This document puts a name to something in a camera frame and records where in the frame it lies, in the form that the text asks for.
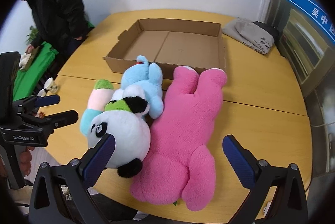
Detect dark garment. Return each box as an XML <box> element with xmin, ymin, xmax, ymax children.
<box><xmin>252</xmin><ymin>21</ymin><xmax>279</xmax><ymax>46</ymax></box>

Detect grey cloth bag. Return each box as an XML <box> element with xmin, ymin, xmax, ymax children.
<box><xmin>222</xmin><ymin>18</ymin><xmax>275</xmax><ymax>55</ymax></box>

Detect green plant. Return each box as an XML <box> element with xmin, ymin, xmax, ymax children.
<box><xmin>26</xmin><ymin>26</ymin><xmax>40</xmax><ymax>45</ymax></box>

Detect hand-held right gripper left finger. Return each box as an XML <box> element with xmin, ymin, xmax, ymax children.
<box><xmin>28</xmin><ymin>134</ymin><xmax>116</xmax><ymax>224</ymax></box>

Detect green table cloth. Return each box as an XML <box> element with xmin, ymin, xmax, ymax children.
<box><xmin>12</xmin><ymin>41</ymin><xmax>62</xmax><ymax>103</ymax></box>

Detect person's left hand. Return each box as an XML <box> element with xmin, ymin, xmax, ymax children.
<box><xmin>17</xmin><ymin>145</ymin><xmax>35</xmax><ymax>175</ymax></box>

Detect panda plush toy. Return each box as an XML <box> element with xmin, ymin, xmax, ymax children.
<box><xmin>86</xmin><ymin>84</ymin><xmax>152</xmax><ymax>179</ymax></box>

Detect wooden desktop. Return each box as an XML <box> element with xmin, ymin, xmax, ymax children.
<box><xmin>54</xmin><ymin>9</ymin><xmax>313</xmax><ymax>220</ymax></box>

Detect blue door sign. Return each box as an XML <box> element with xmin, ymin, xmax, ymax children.
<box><xmin>280</xmin><ymin>0</ymin><xmax>335</xmax><ymax>42</ymax></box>

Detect small brown box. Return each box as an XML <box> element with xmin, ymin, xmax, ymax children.
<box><xmin>18</xmin><ymin>47</ymin><xmax>40</xmax><ymax>71</ymax></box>

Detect light blue plush toy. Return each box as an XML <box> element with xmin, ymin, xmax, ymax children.
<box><xmin>120</xmin><ymin>55</ymin><xmax>165</xmax><ymax>120</ymax></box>

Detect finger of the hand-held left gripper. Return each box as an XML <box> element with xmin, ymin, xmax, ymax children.
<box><xmin>19</xmin><ymin>109</ymin><xmax>79</xmax><ymax>135</ymax></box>
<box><xmin>13</xmin><ymin>94</ymin><xmax>61</xmax><ymax>116</ymax></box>

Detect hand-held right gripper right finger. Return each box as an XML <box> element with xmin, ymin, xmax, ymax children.
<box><xmin>222</xmin><ymin>134</ymin><xmax>309</xmax><ymax>224</ymax></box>

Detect white cable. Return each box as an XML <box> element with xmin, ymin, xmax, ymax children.
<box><xmin>313</xmin><ymin>119</ymin><xmax>335</xmax><ymax>128</ymax></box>

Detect cardboard box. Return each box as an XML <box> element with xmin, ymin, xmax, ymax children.
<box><xmin>103</xmin><ymin>18</ymin><xmax>227</xmax><ymax>80</ymax></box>

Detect metal glass door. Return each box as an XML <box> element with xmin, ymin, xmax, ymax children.
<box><xmin>272</xmin><ymin>0</ymin><xmax>335</xmax><ymax>99</ymax></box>

